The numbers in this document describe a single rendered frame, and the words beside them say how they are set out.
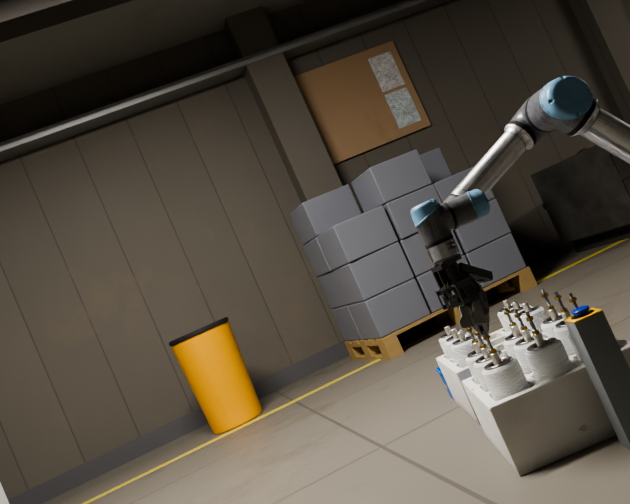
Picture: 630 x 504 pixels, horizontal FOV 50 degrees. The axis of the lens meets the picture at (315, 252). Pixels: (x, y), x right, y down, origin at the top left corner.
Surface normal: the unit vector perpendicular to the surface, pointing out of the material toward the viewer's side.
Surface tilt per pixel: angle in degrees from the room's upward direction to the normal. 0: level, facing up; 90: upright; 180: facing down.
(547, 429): 90
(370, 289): 90
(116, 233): 90
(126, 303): 90
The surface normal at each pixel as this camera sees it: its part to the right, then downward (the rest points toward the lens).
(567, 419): -0.04, -0.02
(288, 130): 0.20, -0.13
